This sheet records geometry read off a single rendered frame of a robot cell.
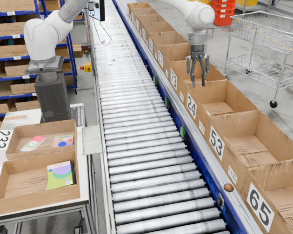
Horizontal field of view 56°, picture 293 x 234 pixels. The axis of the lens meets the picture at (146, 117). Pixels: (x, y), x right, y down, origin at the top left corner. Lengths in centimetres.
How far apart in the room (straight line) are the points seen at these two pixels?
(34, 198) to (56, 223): 95
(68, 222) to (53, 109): 92
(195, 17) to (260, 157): 78
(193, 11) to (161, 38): 155
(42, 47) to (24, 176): 76
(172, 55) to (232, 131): 118
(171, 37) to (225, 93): 118
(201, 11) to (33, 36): 97
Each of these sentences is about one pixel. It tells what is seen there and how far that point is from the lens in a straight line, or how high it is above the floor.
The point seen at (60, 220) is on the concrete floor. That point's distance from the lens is 240.
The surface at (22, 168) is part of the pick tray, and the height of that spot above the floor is 78.
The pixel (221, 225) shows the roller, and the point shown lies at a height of 74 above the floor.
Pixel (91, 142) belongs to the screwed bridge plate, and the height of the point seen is 75.
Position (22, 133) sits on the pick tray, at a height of 80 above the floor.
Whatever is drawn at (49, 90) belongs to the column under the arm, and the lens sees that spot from 189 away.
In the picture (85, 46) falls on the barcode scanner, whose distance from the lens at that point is 249.
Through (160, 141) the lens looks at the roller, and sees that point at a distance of 178.
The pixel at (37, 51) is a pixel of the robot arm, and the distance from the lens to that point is 181.
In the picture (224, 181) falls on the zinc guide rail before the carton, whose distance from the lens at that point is 136.
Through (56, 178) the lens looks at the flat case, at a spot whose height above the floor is 80.
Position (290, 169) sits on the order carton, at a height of 100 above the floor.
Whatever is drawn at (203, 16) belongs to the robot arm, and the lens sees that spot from 134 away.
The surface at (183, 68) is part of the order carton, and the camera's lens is 220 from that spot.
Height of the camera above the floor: 185
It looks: 33 degrees down
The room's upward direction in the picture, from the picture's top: 2 degrees counter-clockwise
